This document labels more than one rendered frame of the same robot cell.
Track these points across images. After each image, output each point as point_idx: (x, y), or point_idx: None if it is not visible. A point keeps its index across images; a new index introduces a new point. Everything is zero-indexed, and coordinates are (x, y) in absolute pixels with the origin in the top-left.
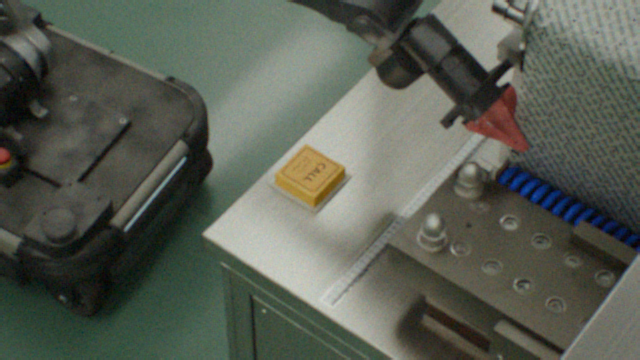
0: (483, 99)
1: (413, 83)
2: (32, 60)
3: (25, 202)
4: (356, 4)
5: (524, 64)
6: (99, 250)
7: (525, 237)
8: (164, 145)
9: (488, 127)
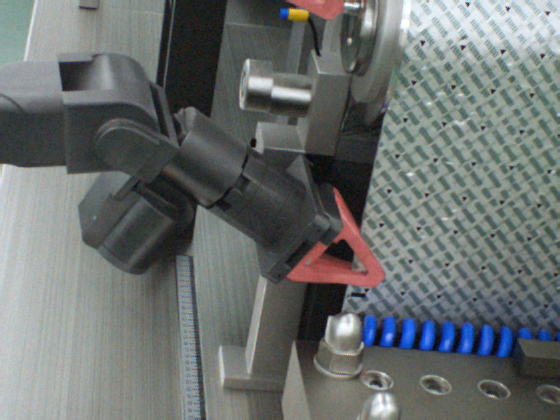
0: (327, 205)
1: (43, 332)
2: None
3: None
4: (99, 101)
5: (386, 117)
6: None
7: (471, 393)
8: None
9: (317, 266)
